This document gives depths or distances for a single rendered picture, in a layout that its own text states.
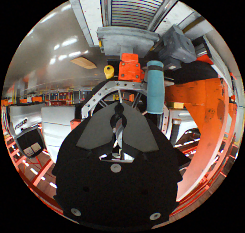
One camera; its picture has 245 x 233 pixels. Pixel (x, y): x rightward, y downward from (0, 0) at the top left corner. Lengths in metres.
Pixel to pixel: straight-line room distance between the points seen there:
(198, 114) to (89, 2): 1.00
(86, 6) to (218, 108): 0.95
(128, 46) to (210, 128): 0.82
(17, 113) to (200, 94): 2.97
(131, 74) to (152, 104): 0.21
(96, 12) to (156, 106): 0.72
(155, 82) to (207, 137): 0.44
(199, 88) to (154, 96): 0.35
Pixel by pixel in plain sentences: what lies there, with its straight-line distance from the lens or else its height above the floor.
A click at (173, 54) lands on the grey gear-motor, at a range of 0.55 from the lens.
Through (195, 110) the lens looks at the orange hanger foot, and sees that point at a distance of 0.65.
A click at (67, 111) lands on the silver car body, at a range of 0.75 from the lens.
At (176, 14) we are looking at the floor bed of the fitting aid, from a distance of 0.72.
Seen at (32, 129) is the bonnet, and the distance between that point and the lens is 3.98.
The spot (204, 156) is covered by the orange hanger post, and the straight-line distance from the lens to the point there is 0.61.
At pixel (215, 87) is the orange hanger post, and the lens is 0.55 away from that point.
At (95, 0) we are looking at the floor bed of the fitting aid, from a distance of 0.65.
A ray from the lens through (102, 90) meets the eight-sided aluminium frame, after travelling 0.49.
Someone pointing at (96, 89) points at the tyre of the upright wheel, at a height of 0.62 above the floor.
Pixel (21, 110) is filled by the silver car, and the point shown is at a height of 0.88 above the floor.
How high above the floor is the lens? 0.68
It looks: 7 degrees up
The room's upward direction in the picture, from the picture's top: 178 degrees counter-clockwise
